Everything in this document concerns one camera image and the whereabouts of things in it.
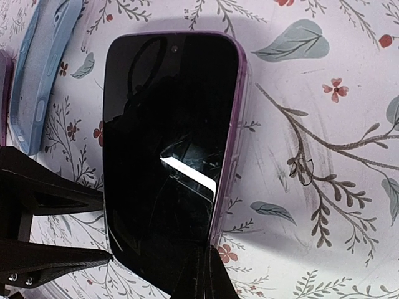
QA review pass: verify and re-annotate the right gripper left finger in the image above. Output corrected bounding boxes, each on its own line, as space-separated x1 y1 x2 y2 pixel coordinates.
170 247 205 299

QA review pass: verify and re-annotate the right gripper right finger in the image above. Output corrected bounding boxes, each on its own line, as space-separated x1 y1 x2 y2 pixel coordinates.
204 245 239 299

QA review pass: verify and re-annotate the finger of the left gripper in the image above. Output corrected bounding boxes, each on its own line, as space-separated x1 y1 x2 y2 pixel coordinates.
1 146 103 216
1 239 112 293

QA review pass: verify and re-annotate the black purple phone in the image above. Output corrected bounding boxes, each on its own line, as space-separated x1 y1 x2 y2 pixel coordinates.
102 31 248 294

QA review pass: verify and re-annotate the clear magsafe phone case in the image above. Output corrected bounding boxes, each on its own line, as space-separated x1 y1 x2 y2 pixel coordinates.
208 35 252 247

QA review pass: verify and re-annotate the left black phone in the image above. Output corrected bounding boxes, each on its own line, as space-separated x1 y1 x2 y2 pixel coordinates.
1 50 13 146

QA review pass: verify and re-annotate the light blue phone case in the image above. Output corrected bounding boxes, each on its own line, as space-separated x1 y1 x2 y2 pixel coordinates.
9 1 83 156

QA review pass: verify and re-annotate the floral table mat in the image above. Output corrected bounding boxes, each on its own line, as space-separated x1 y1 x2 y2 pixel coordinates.
0 0 399 299

